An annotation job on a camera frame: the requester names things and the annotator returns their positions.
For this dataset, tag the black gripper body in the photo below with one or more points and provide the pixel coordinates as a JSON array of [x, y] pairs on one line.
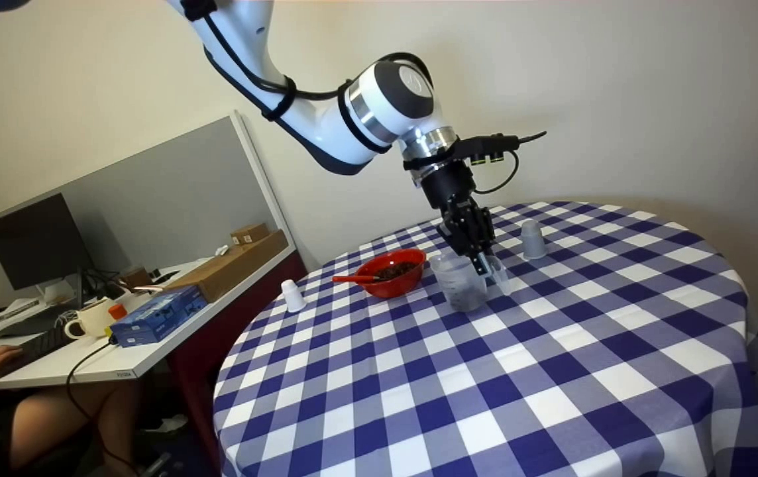
[[465, 223]]

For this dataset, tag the person's bare leg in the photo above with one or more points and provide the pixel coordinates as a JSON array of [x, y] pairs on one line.
[[52, 417]]

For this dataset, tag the white mug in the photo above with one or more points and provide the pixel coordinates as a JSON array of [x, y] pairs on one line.
[[90, 323]]

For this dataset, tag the blue white checkered tablecloth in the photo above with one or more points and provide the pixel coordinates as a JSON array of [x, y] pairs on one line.
[[619, 353]]

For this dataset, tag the coffee beans in bowl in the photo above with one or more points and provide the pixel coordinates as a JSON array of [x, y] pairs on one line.
[[398, 271]]

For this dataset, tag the blue box on desk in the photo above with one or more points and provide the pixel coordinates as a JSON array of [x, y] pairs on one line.
[[159, 316]]

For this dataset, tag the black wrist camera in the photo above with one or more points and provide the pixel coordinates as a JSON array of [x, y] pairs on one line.
[[480, 146]]

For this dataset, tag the black computer monitor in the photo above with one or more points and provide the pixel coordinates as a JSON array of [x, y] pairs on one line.
[[40, 242]]

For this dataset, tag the black keyboard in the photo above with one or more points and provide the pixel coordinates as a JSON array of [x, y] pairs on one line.
[[38, 337]]

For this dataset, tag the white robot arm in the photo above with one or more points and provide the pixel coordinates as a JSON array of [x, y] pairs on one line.
[[386, 104]]

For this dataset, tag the clear plastic measuring jug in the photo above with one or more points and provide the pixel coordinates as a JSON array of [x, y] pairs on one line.
[[462, 287]]

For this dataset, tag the small clear plastic cup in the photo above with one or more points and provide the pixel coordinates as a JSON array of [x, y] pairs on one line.
[[534, 244]]

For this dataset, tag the red plastic spoon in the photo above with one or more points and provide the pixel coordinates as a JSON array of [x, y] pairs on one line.
[[358, 279]]

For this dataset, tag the brown cardboard box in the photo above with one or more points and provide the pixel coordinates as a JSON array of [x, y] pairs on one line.
[[248, 250]]

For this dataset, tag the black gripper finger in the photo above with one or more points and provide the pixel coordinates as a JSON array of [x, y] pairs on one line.
[[462, 260], [489, 268]]

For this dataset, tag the grey desk partition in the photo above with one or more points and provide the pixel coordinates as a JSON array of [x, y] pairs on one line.
[[170, 203]]

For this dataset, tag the red plastic bowl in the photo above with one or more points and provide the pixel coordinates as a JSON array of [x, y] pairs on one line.
[[396, 287]]

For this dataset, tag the white upside-down paper cup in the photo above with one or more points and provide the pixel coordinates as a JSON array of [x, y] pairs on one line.
[[291, 295]]

